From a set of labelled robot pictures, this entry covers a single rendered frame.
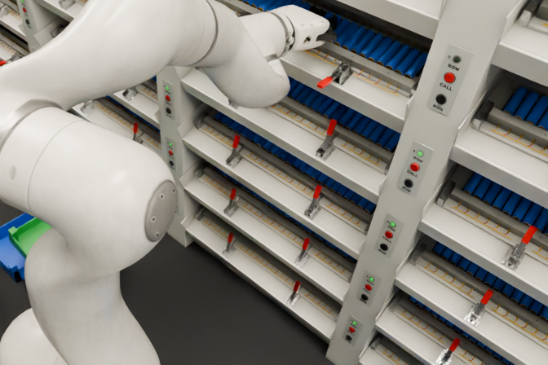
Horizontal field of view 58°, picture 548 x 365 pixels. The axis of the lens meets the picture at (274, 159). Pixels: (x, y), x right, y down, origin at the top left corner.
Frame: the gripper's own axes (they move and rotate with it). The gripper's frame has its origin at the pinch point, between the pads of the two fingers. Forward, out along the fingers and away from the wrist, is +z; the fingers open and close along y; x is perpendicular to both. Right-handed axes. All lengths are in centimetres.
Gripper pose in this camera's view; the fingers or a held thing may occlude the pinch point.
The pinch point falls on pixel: (322, 21)
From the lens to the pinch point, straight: 105.8
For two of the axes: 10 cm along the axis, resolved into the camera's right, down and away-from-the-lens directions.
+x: -2.0, 8.1, 5.5
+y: -7.7, -4.8, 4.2
